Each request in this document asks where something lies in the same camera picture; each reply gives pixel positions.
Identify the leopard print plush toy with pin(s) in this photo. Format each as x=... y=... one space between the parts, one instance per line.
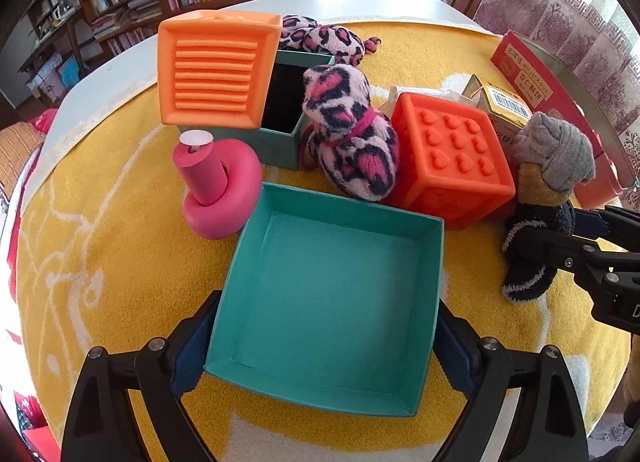
x=350 y=142

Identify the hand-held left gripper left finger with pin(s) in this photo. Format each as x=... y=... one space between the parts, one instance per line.
x=192 y=344

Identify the grey and black sock bundle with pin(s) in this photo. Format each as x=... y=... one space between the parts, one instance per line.
x=555 y=154

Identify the yellow and white blanket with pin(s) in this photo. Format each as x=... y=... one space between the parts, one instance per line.
x=125 y=242

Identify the teal box with black lining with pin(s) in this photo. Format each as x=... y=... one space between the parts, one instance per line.
x=285 y=97

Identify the orange ribbed soft cube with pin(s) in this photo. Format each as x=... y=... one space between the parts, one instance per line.
x=215 y=72

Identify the orange quilted pillow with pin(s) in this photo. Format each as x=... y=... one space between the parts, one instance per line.
x=20 y=157

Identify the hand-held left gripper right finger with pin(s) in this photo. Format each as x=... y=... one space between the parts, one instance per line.
x=452 y=349

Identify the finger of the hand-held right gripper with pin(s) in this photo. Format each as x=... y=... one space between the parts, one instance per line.
x=565 y=244
x=615 y=224

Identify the blue paper bag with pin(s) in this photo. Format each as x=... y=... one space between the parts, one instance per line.
x=70 y=73

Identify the red rectangular box container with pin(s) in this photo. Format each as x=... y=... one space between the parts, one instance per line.
x=522 y=67

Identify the red-orange heart-studded soft cube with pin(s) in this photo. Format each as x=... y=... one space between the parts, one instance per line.
x=450 y=157

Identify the yellow carton box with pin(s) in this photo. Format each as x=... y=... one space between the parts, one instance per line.
x=505 y=107

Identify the white roll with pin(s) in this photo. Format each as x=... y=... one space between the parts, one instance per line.
x=400 y=93

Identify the red fleece cloth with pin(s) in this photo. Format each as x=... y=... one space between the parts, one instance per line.
x=10 y=242

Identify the mauve patterned fabric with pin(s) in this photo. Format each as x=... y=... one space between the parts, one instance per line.
x=560 y=7

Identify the teal cardboard box lid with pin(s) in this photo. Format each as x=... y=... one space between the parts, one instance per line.
x=325 y=292

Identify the white paper bag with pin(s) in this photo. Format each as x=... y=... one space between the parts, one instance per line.
x=42 y=82

